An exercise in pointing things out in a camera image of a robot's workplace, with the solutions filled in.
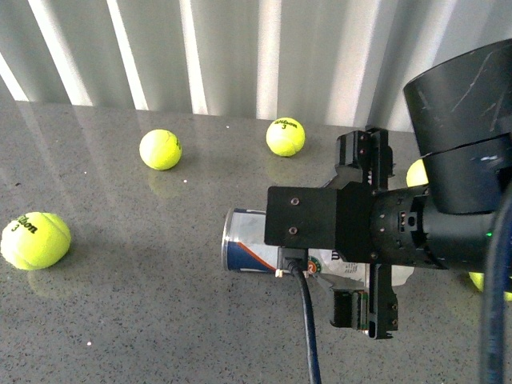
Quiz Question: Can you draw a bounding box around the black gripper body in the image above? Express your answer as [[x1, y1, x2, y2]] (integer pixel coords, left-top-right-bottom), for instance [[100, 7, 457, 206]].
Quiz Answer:
[[329, 126, 442, 339]]

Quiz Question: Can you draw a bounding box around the clear Wilson tennis can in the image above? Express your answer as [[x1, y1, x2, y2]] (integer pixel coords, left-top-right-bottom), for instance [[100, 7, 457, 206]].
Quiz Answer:
[[221, 207, 415, 291]]

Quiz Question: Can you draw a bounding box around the tennis ball behind gripper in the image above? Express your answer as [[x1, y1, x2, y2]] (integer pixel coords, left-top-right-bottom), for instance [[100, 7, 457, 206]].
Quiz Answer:
[[406, 159, 429, 187]]

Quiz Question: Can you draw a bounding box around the far Wilson tennis ball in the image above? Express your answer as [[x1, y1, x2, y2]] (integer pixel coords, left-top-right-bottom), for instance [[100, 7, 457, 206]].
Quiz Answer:
[[266, 118, 306, 157]]

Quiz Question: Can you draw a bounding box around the wilson tennis ball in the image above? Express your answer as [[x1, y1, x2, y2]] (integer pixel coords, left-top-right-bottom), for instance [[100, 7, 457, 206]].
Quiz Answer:
[[266, 118, 306, 157], [1, 212, 72, 270]]

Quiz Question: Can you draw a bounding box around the middle yellow tennis ball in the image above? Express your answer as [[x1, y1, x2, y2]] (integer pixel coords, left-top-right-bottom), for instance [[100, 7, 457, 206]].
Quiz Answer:
[[139, 129, 182, 170]]

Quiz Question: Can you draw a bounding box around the near Wilson tennis ball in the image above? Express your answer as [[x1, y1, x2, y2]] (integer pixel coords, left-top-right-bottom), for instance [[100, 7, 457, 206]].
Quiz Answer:
[[1, 212, 72, 270]]

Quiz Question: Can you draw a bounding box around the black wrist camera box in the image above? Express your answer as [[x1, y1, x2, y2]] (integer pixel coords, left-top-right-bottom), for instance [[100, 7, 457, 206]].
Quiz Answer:
[[264, 186, 338, 250]]

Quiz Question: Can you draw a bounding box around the black camera cable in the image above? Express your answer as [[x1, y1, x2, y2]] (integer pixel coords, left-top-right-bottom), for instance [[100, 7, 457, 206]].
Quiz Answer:
[[277, 246, 323, 384]]

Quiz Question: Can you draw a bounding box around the thick dark arm cable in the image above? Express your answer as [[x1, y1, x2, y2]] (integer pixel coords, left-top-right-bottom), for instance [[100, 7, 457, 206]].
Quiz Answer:
[[478, 191, 512, 384]]

